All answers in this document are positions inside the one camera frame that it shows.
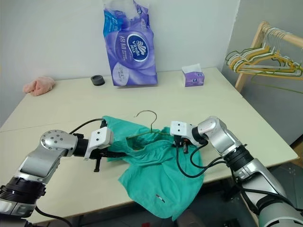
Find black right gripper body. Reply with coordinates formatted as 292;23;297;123
173;135;190;154

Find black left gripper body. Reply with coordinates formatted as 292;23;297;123
89;147;113;160

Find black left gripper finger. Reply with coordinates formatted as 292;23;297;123
93;157;103;173
105;151;128;159

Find green wire hanger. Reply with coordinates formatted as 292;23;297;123
126;110;173;152
224;46;303;95

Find green shorts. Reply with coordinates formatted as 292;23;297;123
102;115;205;222

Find small purple tissue pack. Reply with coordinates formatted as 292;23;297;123
181;63;205;87

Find pink fluffy cloth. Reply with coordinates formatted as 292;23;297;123
22;75;56;96

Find purple toilet paper pack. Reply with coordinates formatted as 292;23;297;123
102;0;159;87

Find wooden clothes rack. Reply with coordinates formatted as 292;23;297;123
234;21;303;93

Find bunch of hangers on rack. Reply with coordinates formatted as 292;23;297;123
232;26;303;78

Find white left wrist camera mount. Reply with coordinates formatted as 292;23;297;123
83;126;115;162

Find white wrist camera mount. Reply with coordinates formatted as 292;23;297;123
170;121;194;145
83;126;115;162

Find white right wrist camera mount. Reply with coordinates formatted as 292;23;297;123
170;121;194;145

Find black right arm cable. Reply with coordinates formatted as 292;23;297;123
176;139;303;212

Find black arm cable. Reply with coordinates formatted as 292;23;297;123
35;118;107;227
176;139;303;212

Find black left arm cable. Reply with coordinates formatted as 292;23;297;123
35;118;107;227

